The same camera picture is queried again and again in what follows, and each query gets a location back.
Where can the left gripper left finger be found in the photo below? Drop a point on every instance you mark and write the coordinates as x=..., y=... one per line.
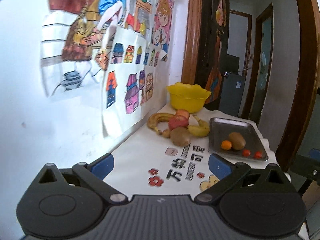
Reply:
x=92, y=175

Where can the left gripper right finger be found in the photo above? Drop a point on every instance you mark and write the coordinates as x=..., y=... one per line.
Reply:
x=225, y=176

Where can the small orange tangerine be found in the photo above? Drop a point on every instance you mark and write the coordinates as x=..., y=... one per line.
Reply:
x=226, y=145

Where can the cherry tomato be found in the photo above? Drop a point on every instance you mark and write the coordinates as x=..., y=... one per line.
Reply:
x=258, y=155
x=246, y=153

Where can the kiwi with sticker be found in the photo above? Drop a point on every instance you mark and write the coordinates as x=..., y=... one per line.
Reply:
x=238, y=141

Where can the yellow banana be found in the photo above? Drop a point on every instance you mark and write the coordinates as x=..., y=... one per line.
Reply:
x=202, y=130

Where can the brown kiwi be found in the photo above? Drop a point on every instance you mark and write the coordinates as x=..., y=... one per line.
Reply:
x=180, y=136

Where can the red apple front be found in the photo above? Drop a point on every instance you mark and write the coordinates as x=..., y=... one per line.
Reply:
x=178, y=121

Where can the red apple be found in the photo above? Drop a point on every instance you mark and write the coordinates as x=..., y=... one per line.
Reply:
x=183, y=112
x=178, y=121

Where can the small brown longan fruit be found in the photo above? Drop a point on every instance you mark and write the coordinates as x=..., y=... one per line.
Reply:
x=166, y=133

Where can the brown spotted banana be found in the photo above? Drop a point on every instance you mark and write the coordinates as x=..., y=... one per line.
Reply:
x=156, y=118

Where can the metal tray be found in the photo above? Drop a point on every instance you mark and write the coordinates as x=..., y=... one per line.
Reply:
x=220, y=128

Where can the yellow plastic bowl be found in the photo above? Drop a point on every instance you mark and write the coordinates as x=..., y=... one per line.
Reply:
x=187, y=97

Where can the grey washing machine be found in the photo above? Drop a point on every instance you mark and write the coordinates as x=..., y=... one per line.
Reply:
x=233, y=83

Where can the houses drawing paper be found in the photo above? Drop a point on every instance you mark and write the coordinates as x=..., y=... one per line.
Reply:
x=133, y=85

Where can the large coloured girl drawing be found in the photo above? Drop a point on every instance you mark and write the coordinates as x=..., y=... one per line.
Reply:
x=77, y=37

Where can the pink cartoon girl poster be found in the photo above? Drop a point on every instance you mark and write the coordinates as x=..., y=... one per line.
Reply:
x=162, y=26

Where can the wooden door frame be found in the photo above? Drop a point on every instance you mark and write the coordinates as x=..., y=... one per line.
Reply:
x=192, y=41

